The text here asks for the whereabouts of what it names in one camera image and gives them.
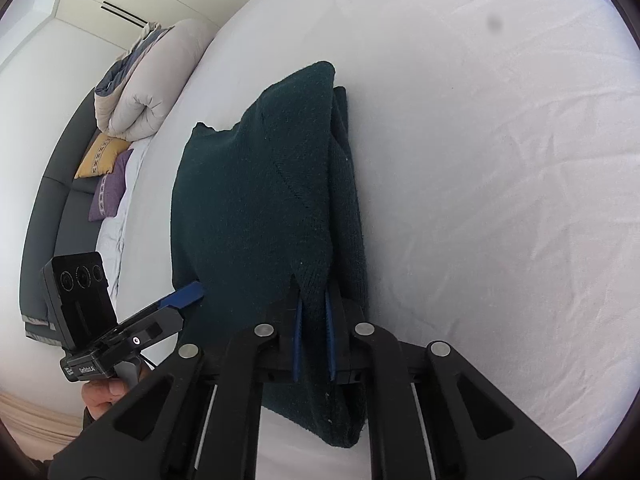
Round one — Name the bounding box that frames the dark grey headboard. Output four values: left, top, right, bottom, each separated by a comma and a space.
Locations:
18, 93, 100, 347

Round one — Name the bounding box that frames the white folded duvet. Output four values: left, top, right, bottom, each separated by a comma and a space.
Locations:
94, 18, 215, 142

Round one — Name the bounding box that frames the white bed sheet mattress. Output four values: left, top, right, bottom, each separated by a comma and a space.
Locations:
115, 0, 639, 470

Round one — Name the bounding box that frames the yellow patterned cushion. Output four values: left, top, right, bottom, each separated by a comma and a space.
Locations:
75, 133, 130, 179

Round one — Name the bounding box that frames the dark green knit sweater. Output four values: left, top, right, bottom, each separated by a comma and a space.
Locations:
170, 61, 368, 448

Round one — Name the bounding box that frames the black camera box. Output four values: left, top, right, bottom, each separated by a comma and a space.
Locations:
41, 252, 118, 352

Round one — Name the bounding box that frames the purple patterned cushion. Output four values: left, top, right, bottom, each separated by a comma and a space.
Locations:
88, 150, 134, 222

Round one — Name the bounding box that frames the person's left hand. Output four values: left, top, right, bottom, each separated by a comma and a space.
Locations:
81, 378, 130, 422

